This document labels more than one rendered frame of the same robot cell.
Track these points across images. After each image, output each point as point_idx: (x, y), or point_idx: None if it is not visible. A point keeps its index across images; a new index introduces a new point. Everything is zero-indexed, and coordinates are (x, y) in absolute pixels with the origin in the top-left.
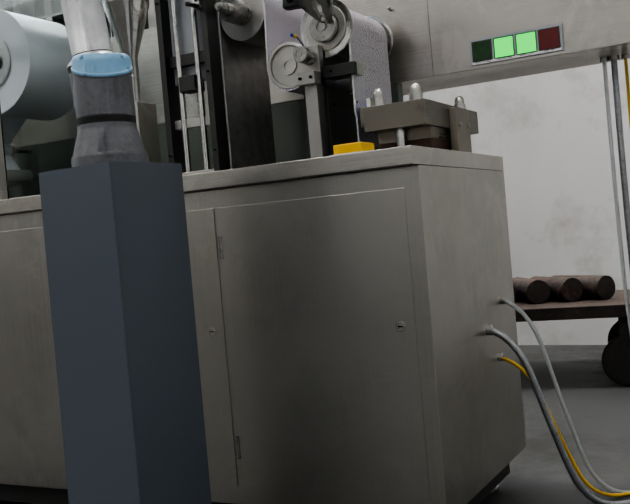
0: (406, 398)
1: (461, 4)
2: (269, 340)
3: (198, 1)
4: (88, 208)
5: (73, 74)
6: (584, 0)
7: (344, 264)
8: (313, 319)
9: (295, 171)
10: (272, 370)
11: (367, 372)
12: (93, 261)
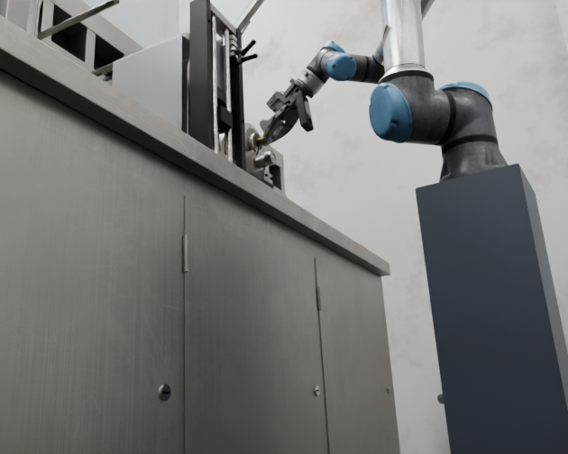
0: (393, 449)
1: None
2: (345, 401)
3: (237, 56)
4: (537, 221)
5: (484, 98)
6: None
7: (368, 336)
8: (361, 381)
9: (359, 251)
10: (348, 433)
11: (381, 429)
12: (547, 270)
